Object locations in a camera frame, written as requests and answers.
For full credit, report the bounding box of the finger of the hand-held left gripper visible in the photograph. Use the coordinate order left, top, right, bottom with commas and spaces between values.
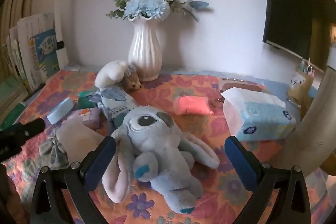
0, 118, 46, 144

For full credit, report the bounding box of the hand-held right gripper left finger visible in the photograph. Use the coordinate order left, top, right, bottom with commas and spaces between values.
29, 136, 117, 224

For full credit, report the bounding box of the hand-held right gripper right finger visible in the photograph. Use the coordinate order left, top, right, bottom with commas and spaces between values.
224, 135, 310, 224

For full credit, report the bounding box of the whale print soft pack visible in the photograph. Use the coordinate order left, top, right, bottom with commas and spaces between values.
100, 85, 137, 130

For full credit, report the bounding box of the green soft packet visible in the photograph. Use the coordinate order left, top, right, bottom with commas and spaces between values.
77, 90, 102, 110

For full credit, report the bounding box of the blue plush toy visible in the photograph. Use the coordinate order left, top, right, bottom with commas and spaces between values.
102, 106, 220, 214

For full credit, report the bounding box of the pink soft packet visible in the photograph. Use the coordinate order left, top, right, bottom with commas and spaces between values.
176, 95, 214, 116

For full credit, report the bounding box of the plaid bow cloth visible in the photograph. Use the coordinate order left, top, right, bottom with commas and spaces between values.
39, 135, 69, 170

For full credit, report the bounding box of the purple cartoon tissue packet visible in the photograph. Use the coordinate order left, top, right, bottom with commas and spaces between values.
69, 107, 101, 130

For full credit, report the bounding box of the blue and white tissue pack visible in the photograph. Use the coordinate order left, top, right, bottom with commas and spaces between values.
220, 88, 297, 141

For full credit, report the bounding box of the row of upright books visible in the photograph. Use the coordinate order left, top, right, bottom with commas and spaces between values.
0, 27, 33, 130

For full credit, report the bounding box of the beige cylindrical air purifier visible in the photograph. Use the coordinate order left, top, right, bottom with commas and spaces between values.
273, 38, 336, 178

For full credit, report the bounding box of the small brown plush with bow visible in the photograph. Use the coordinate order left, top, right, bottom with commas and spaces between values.
121, 63, 142, 91

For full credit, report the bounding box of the white plush toy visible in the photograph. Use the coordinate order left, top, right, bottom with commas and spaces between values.
94, 60, 129, 89

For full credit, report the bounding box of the floral orange blanket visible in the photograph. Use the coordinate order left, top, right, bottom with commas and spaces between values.
5, 70, 324, 224

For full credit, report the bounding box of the small cardboard box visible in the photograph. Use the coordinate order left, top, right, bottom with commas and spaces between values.
287, 57, 315, 102

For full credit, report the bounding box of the white ribbed vase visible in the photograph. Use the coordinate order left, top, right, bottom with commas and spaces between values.
128, 17, 163, 82

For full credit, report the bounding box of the white desk lamp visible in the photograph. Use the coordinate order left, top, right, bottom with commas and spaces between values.
28, 0, 70, 71

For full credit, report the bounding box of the black wall television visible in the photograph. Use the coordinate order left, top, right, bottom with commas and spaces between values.
262, 0, 332, 59

